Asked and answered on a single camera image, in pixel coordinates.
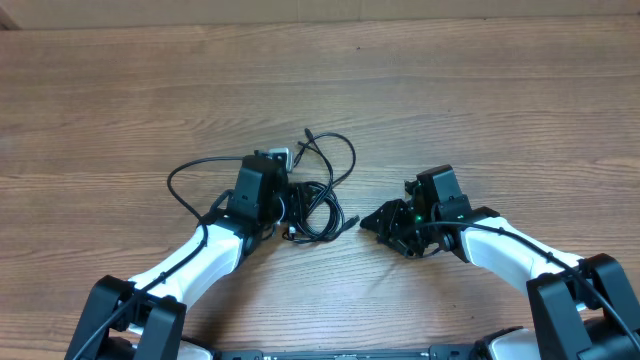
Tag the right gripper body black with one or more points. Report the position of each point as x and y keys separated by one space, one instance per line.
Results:
x=417 y=238

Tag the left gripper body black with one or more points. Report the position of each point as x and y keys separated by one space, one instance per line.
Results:
x=294 y=207

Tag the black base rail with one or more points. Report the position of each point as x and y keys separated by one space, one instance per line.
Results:
x=345 y=354

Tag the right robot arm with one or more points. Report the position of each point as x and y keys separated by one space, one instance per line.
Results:
x=582 y=308

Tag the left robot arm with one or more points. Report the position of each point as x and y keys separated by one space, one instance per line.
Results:
x=143 y=317

